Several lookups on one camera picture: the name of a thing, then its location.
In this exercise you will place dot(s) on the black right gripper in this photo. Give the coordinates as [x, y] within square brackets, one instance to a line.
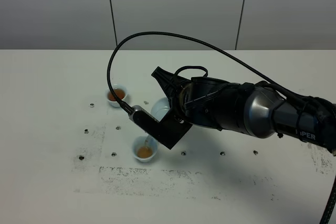
[176, 90]

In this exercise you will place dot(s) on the light blue porcelain teapot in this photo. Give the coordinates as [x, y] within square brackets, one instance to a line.
[159, 110]

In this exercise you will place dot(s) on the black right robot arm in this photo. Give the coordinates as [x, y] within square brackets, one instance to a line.
[259, 110]

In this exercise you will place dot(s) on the far light blue teacup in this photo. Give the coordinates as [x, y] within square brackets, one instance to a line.
[121, 92]

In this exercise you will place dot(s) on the light blue teacup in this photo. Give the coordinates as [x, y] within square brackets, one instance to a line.
[144, 148]
[121, 92]

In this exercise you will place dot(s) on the near light blue teacup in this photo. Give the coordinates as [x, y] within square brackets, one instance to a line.
[144, 148]

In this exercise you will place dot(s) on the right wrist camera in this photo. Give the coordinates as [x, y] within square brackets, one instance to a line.
[168, 131]

